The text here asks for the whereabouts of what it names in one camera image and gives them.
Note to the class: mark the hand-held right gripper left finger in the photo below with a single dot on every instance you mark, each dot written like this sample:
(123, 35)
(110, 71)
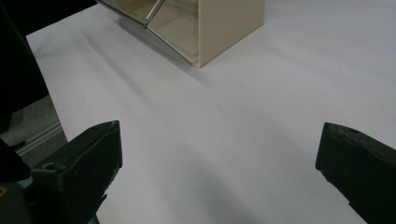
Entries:
(77, 174)

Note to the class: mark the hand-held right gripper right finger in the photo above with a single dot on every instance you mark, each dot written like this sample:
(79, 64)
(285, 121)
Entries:
(364, 168)

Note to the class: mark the beige box with clear lid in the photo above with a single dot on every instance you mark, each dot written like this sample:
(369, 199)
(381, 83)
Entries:
(218, 28)

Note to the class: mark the aluminium frame rail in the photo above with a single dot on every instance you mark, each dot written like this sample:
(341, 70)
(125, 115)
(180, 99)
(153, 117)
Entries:
(40, 138)

